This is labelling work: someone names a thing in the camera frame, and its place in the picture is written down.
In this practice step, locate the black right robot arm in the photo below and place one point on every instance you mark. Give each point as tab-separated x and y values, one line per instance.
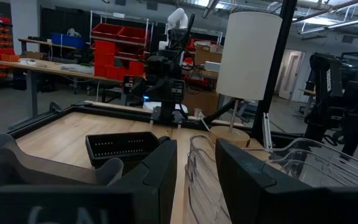
166	77

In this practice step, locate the white shade wooden table lamp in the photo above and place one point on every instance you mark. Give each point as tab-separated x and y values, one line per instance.
247	56

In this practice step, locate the blue storage bin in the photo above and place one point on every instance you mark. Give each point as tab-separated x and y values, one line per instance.
68	40

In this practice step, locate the large brown cardboard box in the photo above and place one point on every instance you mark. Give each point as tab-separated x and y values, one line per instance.
200	102

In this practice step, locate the large red storage bin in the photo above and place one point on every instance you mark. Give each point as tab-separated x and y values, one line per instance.
107	30
134	34

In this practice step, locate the stack of red bins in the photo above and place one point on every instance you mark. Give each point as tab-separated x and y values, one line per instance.
113	62

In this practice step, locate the open cardboard box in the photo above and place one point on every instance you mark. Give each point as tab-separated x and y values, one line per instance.
208	53

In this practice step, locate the white cloth bundle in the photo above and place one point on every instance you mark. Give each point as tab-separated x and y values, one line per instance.
77	69

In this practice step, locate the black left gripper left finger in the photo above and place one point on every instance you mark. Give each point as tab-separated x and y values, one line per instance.
73	205

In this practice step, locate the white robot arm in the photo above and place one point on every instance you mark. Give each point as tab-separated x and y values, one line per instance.
177	18

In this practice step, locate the black plastic basket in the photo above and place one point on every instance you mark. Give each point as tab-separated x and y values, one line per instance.
120	146

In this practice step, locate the white door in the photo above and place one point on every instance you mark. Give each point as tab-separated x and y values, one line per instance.
291	74

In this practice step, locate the black equipment rig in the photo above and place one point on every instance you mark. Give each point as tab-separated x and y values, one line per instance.
346	102

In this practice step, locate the silver metal bracket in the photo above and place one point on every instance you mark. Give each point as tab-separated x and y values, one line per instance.
266	130

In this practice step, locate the orange basket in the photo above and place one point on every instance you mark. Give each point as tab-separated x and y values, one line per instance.
10	57

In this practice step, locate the long wooden workbench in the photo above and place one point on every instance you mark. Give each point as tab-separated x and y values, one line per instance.
42	66

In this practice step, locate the small wooden side table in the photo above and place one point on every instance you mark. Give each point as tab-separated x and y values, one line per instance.
42	43

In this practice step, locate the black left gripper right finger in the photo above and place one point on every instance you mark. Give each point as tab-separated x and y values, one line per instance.
275	205

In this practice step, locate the white box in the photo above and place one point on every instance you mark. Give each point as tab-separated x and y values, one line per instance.
212	66

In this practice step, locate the long ceiling light strip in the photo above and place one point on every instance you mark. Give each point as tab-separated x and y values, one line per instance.
337	24

